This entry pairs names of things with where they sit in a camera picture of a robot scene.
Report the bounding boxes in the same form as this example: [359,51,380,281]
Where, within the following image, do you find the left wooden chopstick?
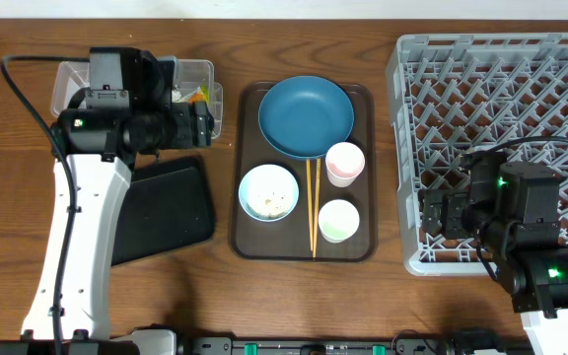
[306,160,314,252]

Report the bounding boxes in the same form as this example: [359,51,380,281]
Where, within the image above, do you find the clear plastic waste bin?
[50,59,223,140]

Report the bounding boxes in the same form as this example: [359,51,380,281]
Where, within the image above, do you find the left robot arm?
[0,46,214,354]

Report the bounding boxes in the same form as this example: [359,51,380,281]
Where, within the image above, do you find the pale green cup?
[319,199,360,244]

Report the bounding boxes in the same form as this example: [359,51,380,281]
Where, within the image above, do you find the grey dishwasher rack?
[386,33,568,276]

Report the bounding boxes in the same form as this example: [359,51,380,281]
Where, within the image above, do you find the pink cup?
[325,142,366,187]

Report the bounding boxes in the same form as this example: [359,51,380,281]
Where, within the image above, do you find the right wooden chopstick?
[313,158,321,258]

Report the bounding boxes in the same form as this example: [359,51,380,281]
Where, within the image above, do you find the wooden chopstick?
[313,158,321,258]
[306,160,314,252]

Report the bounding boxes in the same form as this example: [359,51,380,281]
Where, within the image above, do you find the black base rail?
[110,327,527,355]

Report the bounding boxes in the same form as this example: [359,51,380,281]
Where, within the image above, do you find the yellow green snack wrapper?
[176,86,209,104]

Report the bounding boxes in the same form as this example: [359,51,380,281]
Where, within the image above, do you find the dark blue plate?
[258,76,355,160]

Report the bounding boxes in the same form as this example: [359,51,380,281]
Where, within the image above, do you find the light blue bowl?
[238,164,300,222]

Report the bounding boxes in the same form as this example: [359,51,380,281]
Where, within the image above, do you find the black waste tray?
[111,157,216,266]

